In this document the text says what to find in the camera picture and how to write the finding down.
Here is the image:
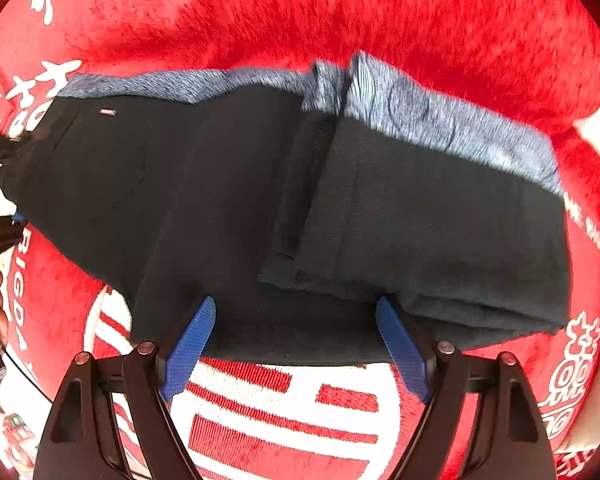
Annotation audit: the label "red printed blanket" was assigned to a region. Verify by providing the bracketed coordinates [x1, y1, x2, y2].
[0, 0, 600, 480]

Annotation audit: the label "black pants with blue stripe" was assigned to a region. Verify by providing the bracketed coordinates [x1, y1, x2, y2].
[0, 50, 573, 367]

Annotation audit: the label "thin black cable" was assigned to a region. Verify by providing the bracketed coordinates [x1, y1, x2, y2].
[2, 347, 53, 406]

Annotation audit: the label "off-white pillow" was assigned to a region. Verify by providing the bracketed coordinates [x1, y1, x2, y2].
[560, 227, 600, 456]

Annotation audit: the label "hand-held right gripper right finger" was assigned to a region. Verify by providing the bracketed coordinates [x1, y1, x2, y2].
[375, 295, 558, 480]

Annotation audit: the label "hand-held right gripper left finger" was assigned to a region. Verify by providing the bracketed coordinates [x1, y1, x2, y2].
[32, 295, 217, 480]

